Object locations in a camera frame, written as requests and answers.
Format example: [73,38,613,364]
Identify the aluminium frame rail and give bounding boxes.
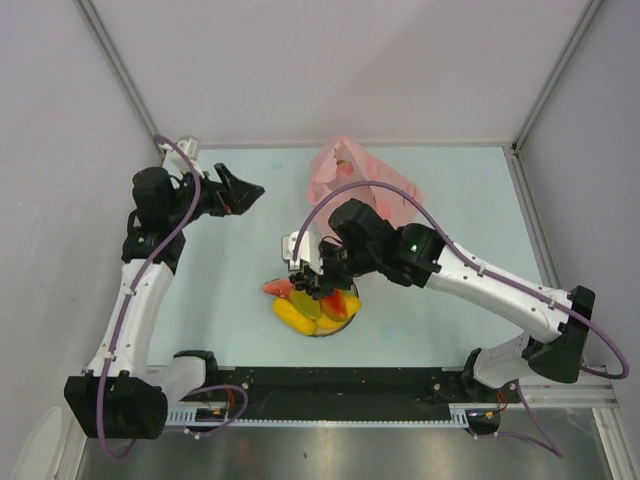
[144,365,614,407]

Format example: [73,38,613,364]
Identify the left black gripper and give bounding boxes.
[167,163,263,227]

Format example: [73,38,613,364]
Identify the red fake mango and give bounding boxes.
[320,289,349,322]

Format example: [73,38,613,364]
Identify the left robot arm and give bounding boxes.
[64,163,265,440]

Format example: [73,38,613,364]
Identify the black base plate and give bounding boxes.
[164,365,522,421]

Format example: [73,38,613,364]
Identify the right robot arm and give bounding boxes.
[319,199,595,401]

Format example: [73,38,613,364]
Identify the white slotted cable duct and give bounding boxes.
[165,406,469,431]

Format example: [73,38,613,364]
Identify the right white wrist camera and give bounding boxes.
[281,231,323,275]

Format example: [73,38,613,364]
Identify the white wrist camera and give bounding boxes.
[281,231,323,275]
[159,136,206,178]

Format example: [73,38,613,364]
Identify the pink plastic bag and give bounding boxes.
[306,132,425,226]

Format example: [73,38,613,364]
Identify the orange yellow fake mango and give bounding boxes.
[315,293,362,330]

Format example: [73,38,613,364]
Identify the red watermelon slice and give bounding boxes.
[262,278,293,298]

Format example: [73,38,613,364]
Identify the black fake grapes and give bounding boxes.
[288,270,336,300]

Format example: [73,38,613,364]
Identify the yellow fake banana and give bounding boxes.
[272,297,317,336]

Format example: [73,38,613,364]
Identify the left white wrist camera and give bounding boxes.
[159,136,206,178]

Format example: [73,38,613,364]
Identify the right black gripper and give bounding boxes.
[304,240,378,292]

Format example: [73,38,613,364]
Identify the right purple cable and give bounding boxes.
[292,180,631,459]

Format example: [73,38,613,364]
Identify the round printed plate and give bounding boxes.
[262,278,362,337]

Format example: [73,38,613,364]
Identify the yellow fake starfruit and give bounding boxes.
[289,289,322,320]

